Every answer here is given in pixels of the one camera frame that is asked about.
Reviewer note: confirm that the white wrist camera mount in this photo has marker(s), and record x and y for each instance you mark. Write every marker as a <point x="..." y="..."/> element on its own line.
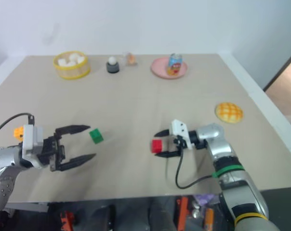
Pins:
<point x="180" y="128"/>
<point x="31" y="140"/>

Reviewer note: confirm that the purple object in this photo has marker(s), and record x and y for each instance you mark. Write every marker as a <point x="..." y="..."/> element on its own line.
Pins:
<point x="203" y="198"/>

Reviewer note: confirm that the brown board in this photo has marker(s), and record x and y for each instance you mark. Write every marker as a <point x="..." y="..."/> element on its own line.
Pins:
<point x="285" y="81"/>

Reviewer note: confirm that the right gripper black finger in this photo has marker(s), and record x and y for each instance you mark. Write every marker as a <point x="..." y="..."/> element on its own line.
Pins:
<point x="168" y="154"/>
<point x="163" y="133"/>

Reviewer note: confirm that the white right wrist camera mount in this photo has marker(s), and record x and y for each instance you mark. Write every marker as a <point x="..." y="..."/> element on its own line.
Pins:
<point x="180" y="128"/>

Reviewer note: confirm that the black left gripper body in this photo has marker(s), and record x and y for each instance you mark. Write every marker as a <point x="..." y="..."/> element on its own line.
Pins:
<point x="51" y="150"/>

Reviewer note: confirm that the white egg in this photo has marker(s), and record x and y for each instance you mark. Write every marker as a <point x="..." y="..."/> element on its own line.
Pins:
<point x="112" y="60"/>

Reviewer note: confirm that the white bun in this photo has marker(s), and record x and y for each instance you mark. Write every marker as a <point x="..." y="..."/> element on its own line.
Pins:
<point x="71" y="63"/>
<point x="81" y="59"/>
<point x="62" y="62"/>
<point x="73" y="57"/>

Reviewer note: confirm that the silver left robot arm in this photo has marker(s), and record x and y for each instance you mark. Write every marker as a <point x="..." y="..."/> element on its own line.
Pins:
<point x="1" y="156"/>

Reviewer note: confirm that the orange clamp tool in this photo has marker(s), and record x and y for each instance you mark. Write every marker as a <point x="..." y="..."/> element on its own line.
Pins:
<point x="67" y="220"/>
<point x="182" y="211"/>

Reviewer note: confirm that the colourful drink can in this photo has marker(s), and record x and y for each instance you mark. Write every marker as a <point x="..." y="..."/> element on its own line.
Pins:
<point x="174" y="65"/>

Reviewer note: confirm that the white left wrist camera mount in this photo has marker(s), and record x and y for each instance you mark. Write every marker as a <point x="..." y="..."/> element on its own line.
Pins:
<point x="31" y="140"/>

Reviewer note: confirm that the pink plate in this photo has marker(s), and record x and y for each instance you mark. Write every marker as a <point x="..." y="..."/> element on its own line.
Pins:
<point x="158" y="67"/>

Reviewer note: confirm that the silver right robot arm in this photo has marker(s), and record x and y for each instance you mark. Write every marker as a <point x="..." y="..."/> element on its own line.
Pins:
<point x="232" y="168"/>

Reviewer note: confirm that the red cube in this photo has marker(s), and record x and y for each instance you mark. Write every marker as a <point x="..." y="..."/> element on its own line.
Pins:
<point x="157" y="146"/>

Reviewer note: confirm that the yellow woven basket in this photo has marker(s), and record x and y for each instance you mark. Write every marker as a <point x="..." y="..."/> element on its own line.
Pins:
<point x="72" y="72"/>

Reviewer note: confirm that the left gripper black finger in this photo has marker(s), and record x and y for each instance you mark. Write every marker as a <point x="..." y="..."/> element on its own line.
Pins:
<point x="73" y="128"/>
<point x="78" y="160"/>

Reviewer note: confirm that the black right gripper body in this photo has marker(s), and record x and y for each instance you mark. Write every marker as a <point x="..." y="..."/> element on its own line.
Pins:
<point x="178" y="141"/>

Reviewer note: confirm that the yellow melon bread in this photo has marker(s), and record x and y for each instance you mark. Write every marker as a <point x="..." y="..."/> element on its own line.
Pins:
<point x="229" y="113"/>

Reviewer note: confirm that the orange cylinder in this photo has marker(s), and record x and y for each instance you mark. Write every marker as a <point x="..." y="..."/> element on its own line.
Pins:
<point x="208" y="217"/>

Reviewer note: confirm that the green cube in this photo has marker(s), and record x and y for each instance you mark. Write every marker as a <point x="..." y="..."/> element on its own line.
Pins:
<point x="96" y="136"/>

